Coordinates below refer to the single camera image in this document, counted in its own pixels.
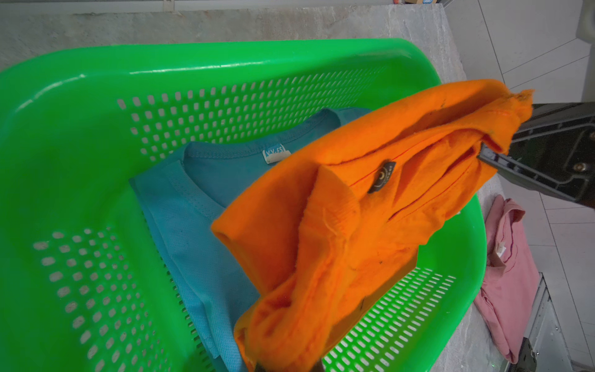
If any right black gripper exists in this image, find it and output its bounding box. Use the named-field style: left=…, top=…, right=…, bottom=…
left=477, top=102, right=594, bottom=209

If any green plastic perforated basket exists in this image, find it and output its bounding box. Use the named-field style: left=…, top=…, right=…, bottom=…
left=0, top=38, right=488, bottom=372

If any pink t-shirt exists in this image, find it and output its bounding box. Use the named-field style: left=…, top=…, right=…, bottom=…
left=474, top=195, right=540, bottom=364

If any blue t-shirt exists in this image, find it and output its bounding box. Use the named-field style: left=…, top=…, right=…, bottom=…
left=131, top=108, right=367, bottom=371

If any orange t-shirt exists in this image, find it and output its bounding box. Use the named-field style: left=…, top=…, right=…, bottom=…
left=212, top=80, right=533, bottom=371

